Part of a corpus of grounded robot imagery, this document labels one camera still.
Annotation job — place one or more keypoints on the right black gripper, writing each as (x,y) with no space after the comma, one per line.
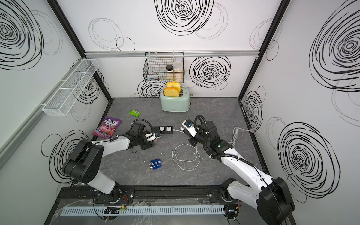
(192,141)

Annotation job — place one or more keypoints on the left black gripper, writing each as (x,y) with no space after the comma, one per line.
(148,145)

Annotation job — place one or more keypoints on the black power strip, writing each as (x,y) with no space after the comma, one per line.
(164,130)

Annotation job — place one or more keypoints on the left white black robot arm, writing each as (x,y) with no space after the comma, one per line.
(83,164)

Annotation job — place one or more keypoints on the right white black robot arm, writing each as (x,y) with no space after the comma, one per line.
(269,196)

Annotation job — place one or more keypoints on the blue electric shaver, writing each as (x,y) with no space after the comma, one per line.
(155,164)

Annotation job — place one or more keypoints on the green candy packet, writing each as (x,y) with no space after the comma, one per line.
(135,113)

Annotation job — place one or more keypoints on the purple Fox's candy bag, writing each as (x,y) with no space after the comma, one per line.
(107,128)

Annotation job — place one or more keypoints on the mint green toaster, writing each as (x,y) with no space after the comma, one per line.
(178,104)

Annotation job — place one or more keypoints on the yellow sponge front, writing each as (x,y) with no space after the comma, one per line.
(172,91)

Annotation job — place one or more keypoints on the yellow sponge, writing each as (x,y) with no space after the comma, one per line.
(175,85)
(172,91)

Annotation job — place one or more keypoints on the yellow sponge back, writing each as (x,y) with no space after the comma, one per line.
(175,85)

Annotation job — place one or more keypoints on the white lid clear jar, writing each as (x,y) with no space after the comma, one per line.
(178,71)

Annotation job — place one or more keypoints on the black lid spice jar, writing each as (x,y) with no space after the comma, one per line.
(169,74)

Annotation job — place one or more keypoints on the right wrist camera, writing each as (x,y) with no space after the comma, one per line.
(188,128)

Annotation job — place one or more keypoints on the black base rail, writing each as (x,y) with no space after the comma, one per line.
(128,194)

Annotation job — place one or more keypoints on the black wire basket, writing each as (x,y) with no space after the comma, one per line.
(155,65)

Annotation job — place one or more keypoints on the white slotted cable duct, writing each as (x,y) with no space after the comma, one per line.
(143,210)

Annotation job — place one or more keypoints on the white wire wall shelf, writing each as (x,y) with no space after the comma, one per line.
(78,86)

